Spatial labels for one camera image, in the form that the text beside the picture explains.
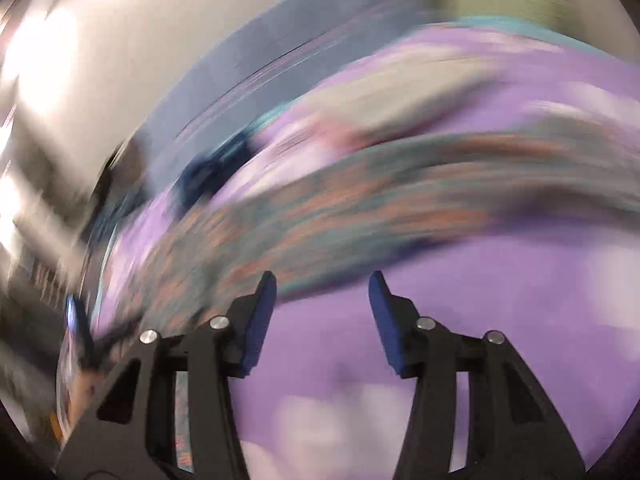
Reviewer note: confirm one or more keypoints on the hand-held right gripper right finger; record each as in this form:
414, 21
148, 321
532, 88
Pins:
387, 320

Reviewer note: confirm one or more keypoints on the purple floral bedsheet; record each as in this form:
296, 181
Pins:
500, 310

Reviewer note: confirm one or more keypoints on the light green pillow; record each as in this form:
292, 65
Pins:
500, 5

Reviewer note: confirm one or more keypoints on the navy star print garment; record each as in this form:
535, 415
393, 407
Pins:
210, 170

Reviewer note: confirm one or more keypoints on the beige folded cloth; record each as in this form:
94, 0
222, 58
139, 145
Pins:
400, 95

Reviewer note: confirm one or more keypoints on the teal garment with orange flowers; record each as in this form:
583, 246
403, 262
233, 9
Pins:
350, 200

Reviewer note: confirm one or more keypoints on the blue plaid pillow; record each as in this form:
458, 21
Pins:
300, 50

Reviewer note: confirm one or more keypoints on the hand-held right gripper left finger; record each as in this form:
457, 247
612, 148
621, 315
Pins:
259, 320

